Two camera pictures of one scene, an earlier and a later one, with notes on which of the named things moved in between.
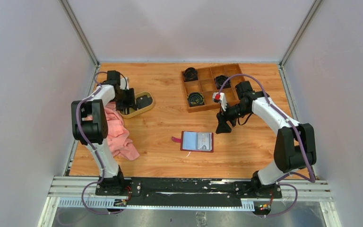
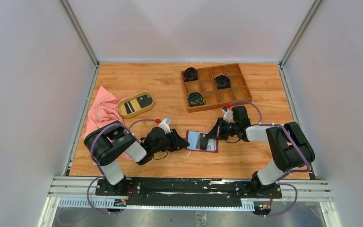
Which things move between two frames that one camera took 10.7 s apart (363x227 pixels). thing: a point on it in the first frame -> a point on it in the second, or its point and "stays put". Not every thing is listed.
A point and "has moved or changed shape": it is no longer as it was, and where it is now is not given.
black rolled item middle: [219, 80] stays put
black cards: [143, 101] stays put
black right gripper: [223, 126] -> [217, 132]
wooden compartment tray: [199, 94] stays put
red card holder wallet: [196, 141] has moved or changed shape
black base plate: [185, 193] stays put
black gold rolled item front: [195, 99] stays put
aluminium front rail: [82, 192] stays put
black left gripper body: [125, 100] -> [165, 144]
